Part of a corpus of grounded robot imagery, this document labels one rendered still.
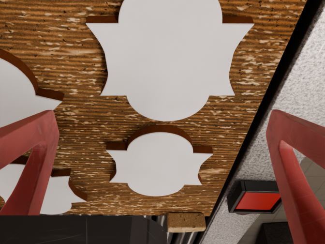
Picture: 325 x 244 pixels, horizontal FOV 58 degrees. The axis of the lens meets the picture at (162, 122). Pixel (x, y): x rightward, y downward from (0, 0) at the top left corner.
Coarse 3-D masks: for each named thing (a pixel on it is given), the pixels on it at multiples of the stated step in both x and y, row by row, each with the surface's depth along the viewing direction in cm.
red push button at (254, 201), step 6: (246, 198) 44; (252, 198) 45; (258, 198) 45; (264, 198) 45; (270, 198) 45; (276, 198) 45; (240, 204) 46; (246, 204) 46; (252, 204) 46; (258, 204) 46; (264, 204) 46; (270, 204) 46
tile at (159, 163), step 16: (144, 128) 30; (160, 128) 30; (176, 128) 30; (112, 144) 32; (128, 144) 31; (144, 144) 31; (160, 144) 31; (176, 144) 31; (128, 160) 33; (144, 160) 33; (160, 160) 33; (176, 160) 33; (192, 160) 33; (112, 176) 36; (128, 176) 36; (144, 176) 36; (160, 176) 36; (176, 176) 36; (192, 176) 36; (144, 192) 39; (160, 192) 39
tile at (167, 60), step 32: (128, 0) 19; (160, 0) 19; (192, 0) 19; (96, 32) 21; (128, 32) 21; (160, 32) 21; (192, 32) 21; (224, 32) 21; (128, 64) 23; (160, 64) 23; (192, 64) 23; (224, 64) 23; (128, 96) 26; (160, 96) 26; (192, 96) 26
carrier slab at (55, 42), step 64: (0, 0) 20; (64, 0) 20; (256, 0) 20; (64, 64) 24; (256, 64) 24; (64, 128) 30; (128, 128) 31; (192, 128) 31; (128, 192) 41; (192, 192) 41
